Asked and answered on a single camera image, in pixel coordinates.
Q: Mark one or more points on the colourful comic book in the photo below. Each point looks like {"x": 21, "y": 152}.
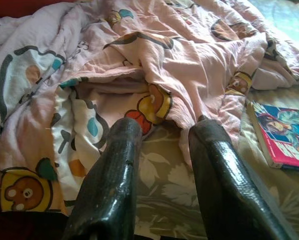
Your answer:
{"x": 284, "y": 135}

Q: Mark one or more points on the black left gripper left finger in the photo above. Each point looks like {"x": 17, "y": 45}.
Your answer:
{"x": 109, "y": 187}

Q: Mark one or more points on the pink cartoon bear quilt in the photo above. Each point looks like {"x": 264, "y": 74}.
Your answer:
{"x": 164, "y": 62}

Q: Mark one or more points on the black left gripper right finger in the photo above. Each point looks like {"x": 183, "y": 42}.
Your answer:
{"x": 224, "y": 180}

